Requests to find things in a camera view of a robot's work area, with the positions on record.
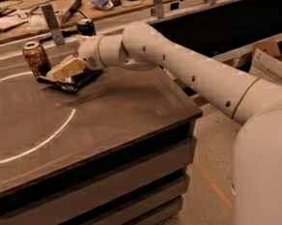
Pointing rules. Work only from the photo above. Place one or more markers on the dark blue chip bag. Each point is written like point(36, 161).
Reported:
point(74, 83)

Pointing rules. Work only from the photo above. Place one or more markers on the grey power strip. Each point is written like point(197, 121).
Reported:
point(69, 9)

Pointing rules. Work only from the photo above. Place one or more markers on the metal bracket post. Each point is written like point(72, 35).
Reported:
point(52, 23)

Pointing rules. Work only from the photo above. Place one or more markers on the grey table drawer cabinet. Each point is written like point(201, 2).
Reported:
point(138, 182)

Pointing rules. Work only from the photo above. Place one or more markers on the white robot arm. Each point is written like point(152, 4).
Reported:
point(254, 103)

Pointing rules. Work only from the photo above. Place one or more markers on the blue soda can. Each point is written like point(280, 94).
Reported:
point(86, 27)

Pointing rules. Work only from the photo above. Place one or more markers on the white cardboard box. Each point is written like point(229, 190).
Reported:
point(265, 63)

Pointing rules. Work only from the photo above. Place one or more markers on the metal frame post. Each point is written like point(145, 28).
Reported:
point(159, 10)

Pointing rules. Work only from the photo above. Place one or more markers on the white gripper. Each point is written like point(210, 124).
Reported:
point(88, 53)

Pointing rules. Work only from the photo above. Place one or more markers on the white paper sheet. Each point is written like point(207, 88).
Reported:
point(7, 22)

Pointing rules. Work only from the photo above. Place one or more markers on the blue white small object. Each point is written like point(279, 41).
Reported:
point(104, 5)

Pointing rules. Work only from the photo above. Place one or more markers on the orange soda can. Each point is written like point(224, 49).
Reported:
point(36, 58)

